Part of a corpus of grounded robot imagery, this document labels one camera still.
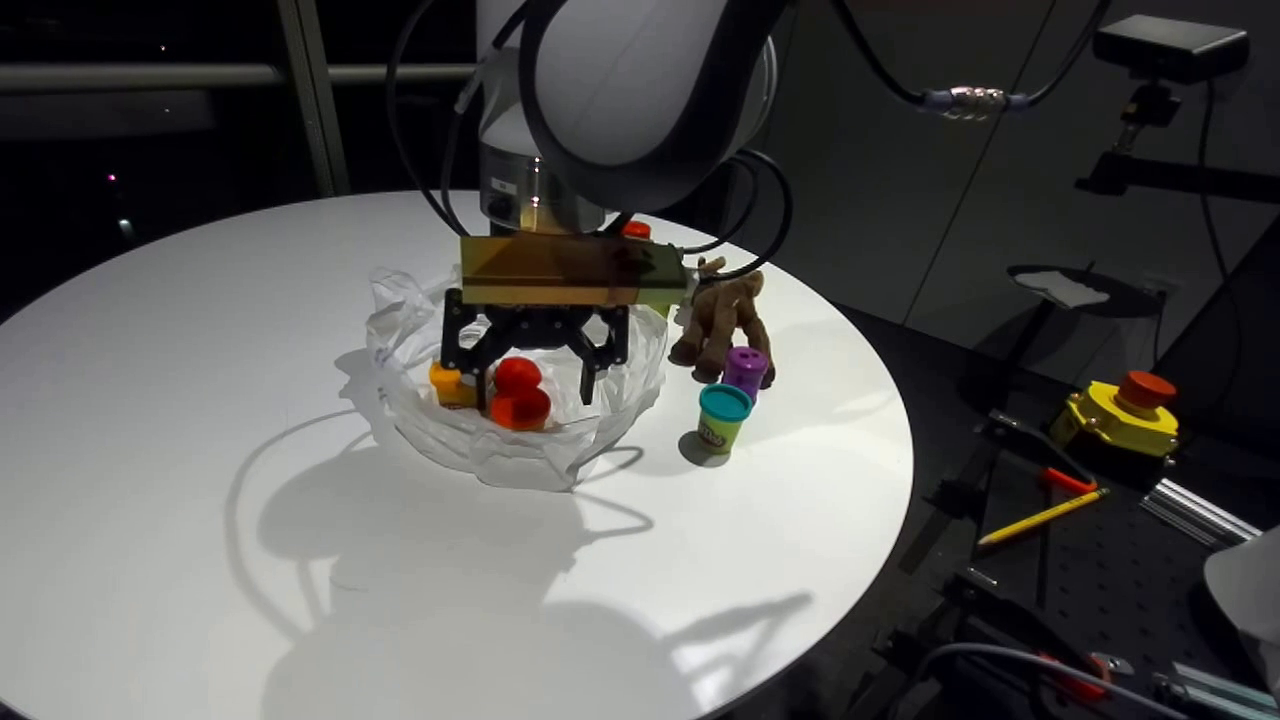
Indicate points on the orange toy fruit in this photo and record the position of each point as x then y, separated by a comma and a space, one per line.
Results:
455, 386

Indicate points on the purple lid dough tub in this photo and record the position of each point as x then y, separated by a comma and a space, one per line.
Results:
750, 371

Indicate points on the silver aluminium rail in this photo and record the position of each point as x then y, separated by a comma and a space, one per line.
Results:
1202, 505

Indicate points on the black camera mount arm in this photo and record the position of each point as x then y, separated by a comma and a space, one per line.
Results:
1174, 175

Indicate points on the red lid dough tub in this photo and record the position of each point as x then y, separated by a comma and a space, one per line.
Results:
517, 375

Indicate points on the grey flat stand head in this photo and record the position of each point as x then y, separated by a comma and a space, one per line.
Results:
1066, 285

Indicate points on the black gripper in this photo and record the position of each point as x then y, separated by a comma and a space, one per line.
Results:
543, 325

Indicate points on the clear white plastic bag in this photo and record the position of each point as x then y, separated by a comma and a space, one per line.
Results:
466, 455

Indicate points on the white device corner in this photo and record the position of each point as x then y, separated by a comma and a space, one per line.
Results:
1255, 593

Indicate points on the yellow emergency stop button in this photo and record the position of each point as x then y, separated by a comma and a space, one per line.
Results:
1112, 416

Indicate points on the grey horizontal handrail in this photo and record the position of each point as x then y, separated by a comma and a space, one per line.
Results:
135, 78

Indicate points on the black external camera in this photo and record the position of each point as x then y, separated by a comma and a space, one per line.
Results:
1171, 46

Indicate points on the red cap spice bottle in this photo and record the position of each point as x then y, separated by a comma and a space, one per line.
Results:
637, 231

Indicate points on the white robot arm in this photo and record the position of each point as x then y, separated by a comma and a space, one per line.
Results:
643, 81

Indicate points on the brown plush moose toy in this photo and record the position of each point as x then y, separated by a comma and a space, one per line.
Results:
723, 320

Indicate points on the light grey window post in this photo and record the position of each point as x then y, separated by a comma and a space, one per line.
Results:
314, 95

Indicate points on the yellow pencil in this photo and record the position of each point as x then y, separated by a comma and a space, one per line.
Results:
1042, 523

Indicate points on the yellowish wrist camera box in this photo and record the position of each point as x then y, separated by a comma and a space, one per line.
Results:
575, 270

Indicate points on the teal lid dough tub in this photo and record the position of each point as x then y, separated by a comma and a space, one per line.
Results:
725, 413

